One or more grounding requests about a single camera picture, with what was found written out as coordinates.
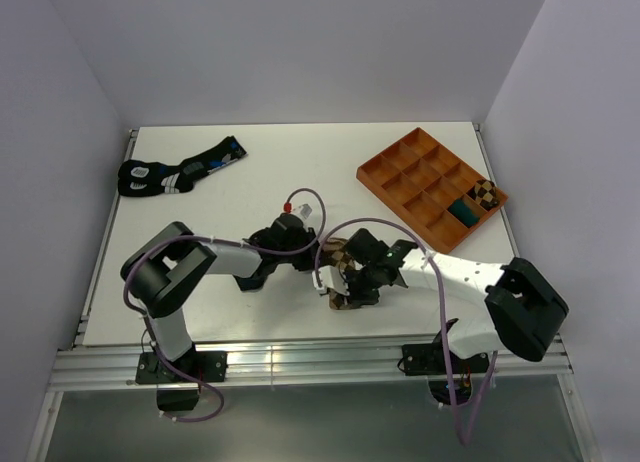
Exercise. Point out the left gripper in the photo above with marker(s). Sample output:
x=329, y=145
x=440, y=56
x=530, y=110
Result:
x=307, y=263

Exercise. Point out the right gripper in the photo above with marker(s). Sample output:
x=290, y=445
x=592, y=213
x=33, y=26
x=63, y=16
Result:
x=355, y=298

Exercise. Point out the brown argyle sock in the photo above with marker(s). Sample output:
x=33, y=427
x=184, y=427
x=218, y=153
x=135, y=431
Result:
x=334, y=255

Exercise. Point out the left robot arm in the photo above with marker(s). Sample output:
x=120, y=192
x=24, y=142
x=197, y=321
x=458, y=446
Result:
x=164, y=273

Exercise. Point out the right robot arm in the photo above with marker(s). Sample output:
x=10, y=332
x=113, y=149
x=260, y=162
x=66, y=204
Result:
x=515, y=307

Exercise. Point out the dark navy sock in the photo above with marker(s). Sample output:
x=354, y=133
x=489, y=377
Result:
x=254, y=282

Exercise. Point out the orange compartment tray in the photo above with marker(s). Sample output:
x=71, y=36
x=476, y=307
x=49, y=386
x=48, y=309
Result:
x=418, y=178

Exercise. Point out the rolled teal sock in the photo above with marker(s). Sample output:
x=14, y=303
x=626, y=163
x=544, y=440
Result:
x=466, y=212

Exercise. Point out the rolled argyle sock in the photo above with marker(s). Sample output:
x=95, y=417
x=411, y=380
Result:
x=485, y=194

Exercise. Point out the black sport sock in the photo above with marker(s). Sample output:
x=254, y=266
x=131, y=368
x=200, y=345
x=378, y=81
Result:
x=139, y=179

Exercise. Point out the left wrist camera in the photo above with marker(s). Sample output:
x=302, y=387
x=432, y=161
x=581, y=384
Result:
x=302, y=212

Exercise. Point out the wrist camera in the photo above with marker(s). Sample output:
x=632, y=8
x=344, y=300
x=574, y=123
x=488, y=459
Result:
x=328, y=278
x=302, y=212

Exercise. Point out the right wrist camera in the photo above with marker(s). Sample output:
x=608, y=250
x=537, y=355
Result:
x=328, y=278

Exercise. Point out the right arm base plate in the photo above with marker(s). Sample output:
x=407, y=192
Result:
x=427, y=359

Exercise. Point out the aluminium rail frame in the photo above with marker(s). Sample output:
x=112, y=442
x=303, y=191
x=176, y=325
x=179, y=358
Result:
x=304, y=382

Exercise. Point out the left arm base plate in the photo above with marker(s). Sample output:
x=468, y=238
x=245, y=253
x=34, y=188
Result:
x=208, y=366

